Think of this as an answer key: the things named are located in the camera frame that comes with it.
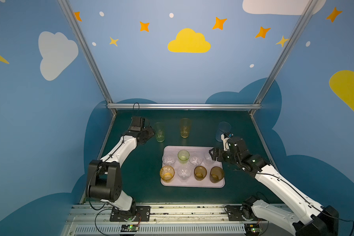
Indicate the short brown textured cup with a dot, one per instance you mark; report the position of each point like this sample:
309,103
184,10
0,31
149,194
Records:
200,173

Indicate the clear faceted glass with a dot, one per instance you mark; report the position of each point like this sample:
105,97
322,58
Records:
208,160
195,160
169,160
184,173

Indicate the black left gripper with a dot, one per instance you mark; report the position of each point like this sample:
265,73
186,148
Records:
148,133

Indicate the right green circuit board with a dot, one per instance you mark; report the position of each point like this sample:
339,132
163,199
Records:
252,230

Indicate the left green circuit board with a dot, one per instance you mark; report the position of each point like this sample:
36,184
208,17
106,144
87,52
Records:
129,228

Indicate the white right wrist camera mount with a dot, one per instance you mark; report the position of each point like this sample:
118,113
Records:
225,137

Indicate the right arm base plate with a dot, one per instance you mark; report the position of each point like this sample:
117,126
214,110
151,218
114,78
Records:
239,213

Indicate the tall green tumbler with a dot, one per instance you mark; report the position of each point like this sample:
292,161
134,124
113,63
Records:
159,131

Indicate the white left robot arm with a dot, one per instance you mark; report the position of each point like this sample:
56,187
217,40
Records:
104,179

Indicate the green circuit board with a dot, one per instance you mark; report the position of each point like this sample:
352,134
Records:
252,230
129,228

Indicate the tall amber tumbler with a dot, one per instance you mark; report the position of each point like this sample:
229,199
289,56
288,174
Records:
185,127

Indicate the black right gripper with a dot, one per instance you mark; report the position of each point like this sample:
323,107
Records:
219,153

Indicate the aluminium left frame post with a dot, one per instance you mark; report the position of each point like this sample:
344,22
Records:
73,22

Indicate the pink plastic tray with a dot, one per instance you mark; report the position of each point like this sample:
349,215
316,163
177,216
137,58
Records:
192,182

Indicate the aluminium right frame post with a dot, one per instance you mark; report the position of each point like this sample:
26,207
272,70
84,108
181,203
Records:
303,21

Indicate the aluminium back frame rail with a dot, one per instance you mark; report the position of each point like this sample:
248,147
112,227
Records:
161,106

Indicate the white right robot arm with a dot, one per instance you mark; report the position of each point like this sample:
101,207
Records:
306,216

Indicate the short yellow amber glass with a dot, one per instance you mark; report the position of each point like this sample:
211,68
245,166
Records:
167,173

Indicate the dark brown textured tall cup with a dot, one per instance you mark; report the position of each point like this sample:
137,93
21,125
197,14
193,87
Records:
216,174

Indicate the frosted blue tall tumbler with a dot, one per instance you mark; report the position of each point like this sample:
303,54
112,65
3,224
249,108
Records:
223,127

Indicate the short green glass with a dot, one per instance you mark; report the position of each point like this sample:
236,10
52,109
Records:
183,156

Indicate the aluminium frame post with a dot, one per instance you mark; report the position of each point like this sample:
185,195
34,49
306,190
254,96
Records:
303,21
73,22

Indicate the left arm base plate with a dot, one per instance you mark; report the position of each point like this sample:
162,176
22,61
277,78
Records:
135,214

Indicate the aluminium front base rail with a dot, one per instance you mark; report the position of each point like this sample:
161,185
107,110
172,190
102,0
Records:
166,219

